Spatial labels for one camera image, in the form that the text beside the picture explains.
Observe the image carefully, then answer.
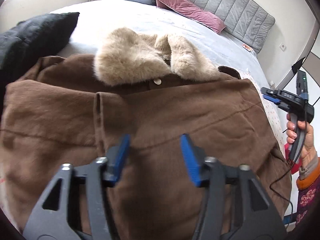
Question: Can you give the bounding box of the pale grey bedspread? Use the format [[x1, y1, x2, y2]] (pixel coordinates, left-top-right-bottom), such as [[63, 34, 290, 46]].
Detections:
[[49, 1, 263, 80]]

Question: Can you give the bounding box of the grey padded headboard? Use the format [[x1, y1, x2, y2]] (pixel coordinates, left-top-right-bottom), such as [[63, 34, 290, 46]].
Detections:
[[170, 0, 275, 53]]

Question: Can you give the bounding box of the person's right forearm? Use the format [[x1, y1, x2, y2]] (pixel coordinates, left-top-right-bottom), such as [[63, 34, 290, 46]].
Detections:
[[295, 156, 320, 228]]

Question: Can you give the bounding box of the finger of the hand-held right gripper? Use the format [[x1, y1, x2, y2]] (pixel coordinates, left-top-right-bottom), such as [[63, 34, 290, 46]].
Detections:
[[260, 87, 282, 105]]

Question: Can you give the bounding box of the brown jacket with fur collar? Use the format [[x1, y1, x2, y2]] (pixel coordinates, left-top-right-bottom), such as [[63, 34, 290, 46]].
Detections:
[[0, 27, 293, 240]]

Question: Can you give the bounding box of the person's right hand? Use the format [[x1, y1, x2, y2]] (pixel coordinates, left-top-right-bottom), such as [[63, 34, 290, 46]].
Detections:
[[286, 119, 320, 168]]

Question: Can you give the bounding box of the black cushion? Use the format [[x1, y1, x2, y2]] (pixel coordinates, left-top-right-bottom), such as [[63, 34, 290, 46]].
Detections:
[[0, 12, 80, 85]]

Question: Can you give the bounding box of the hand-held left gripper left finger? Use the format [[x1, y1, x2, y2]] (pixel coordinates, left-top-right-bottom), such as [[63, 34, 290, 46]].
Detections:
[[22, 134, 132, 240]]

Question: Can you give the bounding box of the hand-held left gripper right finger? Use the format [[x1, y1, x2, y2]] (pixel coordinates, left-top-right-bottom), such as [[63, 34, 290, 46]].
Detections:
[[180, 134, 288, 240]]

